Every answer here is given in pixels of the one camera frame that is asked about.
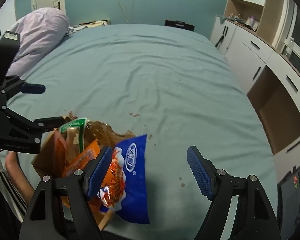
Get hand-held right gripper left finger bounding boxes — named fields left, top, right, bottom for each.
left=19, top=146, right=113, bottom=240

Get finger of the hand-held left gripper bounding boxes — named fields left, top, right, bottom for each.
left=0, top=75, right=46, bottom=105
left=0, top=106, right=66, bottom=145

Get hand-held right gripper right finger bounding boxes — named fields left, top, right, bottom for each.
left=187, top=146, right=282, bottom=240

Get green and white snack packet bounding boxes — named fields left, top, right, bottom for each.
left=59, top=117, right=88, bottom=164

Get brown cardboard box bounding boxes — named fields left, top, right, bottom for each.
left=31, top=116, right=137, bottom=232

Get blue snack packet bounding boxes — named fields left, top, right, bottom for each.
left=98, top=134, right=151, bottom=225

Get person's left forearm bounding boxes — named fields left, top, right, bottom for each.
left=5, top=152, right=36, bottom=202

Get orange snack packet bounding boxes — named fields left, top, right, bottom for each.
left=62, top=140, right=102, bottom=178

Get person's striped white garment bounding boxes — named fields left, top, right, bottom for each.
left=0, top=159, right=28, bottom=224

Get lilac rolled duvet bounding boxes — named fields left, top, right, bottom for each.
left=5, top=7, right=70, bottom=77

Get patterned cloth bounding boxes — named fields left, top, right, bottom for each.
left=64, top=25, right=78, bottom=37

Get white wardrobe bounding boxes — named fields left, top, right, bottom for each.
left=0, top=0, right=17, bottom=54

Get person's dark garment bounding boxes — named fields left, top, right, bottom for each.
left=0, top=192, right=23, bottom=240

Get cardboard box with clutter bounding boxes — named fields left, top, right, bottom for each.
left=76, top=19, right=111, bottom=28

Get black laptop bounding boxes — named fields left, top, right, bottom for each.
left=276, top=159, right=300, bottom=240

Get bed with teal sheet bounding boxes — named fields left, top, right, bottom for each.
left=5, top=24, right=278, bottom=240

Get white cabinet with drawers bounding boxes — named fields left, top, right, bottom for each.
left=209, top=15, right=300, bottom=183

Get yellow cable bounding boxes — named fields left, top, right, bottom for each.
left=117, top=0, right=129, bottom=25

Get black hanging strap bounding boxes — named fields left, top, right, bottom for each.
left=214, top=35, right=226, bottom=48

